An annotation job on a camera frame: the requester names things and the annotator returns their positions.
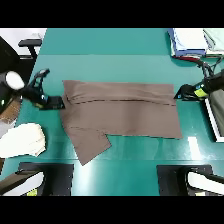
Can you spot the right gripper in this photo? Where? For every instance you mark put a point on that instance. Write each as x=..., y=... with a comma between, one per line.
x=190, y=92

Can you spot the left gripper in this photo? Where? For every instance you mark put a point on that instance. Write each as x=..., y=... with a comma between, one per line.
x=50, y=102

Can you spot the brown shirt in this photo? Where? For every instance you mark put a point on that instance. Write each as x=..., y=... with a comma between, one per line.
x=123, y=113

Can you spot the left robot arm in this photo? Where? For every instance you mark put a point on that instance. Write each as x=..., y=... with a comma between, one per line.
x=13, y=80

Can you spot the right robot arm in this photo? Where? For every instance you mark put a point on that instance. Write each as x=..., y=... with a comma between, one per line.
x=213, y=82

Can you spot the red garment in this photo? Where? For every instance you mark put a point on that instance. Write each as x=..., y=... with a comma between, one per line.
x=190, y=58

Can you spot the white-framed board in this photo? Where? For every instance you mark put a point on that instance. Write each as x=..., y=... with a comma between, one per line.
x=216, y=116

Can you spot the cream garment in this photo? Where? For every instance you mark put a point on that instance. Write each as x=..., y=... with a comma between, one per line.
x=20, y=140

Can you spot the blue and white garment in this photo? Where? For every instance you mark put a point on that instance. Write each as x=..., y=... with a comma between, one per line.
x=188, y=41

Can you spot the pale green garment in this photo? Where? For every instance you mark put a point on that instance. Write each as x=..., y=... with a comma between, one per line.
x=215, y=39

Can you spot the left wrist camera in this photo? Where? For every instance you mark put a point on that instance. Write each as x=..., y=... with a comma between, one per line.
x=40, y=75

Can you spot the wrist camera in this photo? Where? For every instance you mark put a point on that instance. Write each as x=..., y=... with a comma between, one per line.
x=206, y=68
x=40, y=75

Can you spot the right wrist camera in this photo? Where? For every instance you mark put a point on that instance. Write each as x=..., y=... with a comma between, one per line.
x=206, y=68

